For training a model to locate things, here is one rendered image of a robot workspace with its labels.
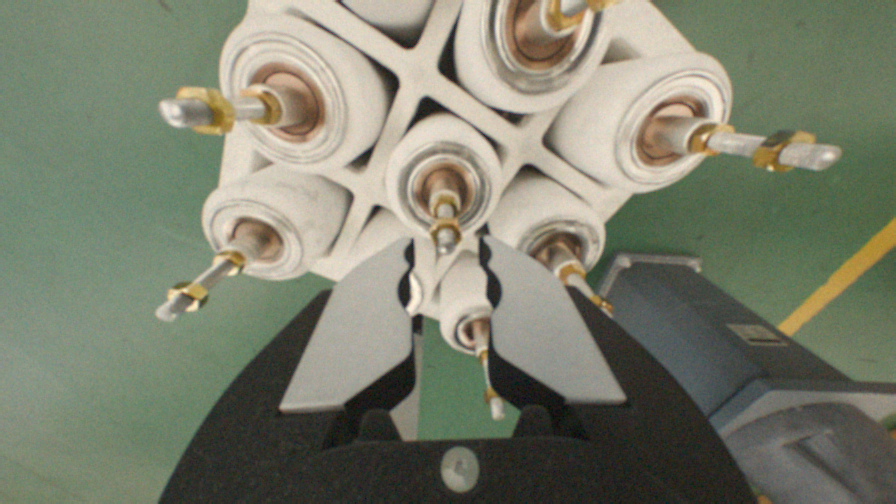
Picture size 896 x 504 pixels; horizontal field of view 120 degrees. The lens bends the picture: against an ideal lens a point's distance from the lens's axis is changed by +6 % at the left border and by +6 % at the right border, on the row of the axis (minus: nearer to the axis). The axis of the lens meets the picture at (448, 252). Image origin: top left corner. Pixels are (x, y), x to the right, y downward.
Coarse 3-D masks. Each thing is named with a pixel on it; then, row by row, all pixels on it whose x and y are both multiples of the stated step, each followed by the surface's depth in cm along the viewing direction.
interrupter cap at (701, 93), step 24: (696, 72) 16; (648, 96) 17; (672, 96) 17; (696, 96) 17; (720, 96) 17; (624, 120) 18; (648, 120) 18; (720, 120) 18; (624, 144) 19; (648, 144) 19; (624, 168) 20; (648, 168) 20; (672, 168) 20
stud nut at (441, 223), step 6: (438, 222) 14; (444, 222) 14; (450, 222) 14; (456, 222) 14; (432, 228) 14; (438, 228) 14; (444, 228) 14; (450, 228) 14; (456, 228) 14; (432, 234) 14; (456, 234) 14; (432, 240) 14; (456, 240) 14
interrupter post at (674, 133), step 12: (672, 120) 17; (684, 120) 17; (696, 120) 16; (708, 120) 16; (660, 132) 18; (672, 132) 17; (684, 132) 16; (660, 144) 18; (672, 144) 17; (684, 144) 16
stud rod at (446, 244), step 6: (444, 204) 17; (438, 210) 17; (444, 210) 16; (450, 210) 16; (438, 216) 16; (444, 216) 15; (450, 216) 15; (438, 234) 14; (444, 234) 13; (450, 234) 13; (438, 240) 13; (444, 240) 13; (450, 240) 13; (438, 246) 13; (444, 246) 13; (450, 246) 13; (444, 252) 13; (450, 252) 13
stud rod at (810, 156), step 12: (720, 132) 15; (708, 144) 15; (720, 144) 15; (732, 144) 14; (744, 144) 13; (756, 144) 13; (792, 144) 12; (804, 144) 11; (816, 144) 11; (780, 156) 12; (792, 156) 12; (804, 156) 11; (816, 156) 11; (828, 156) 11; (816, 168) 11
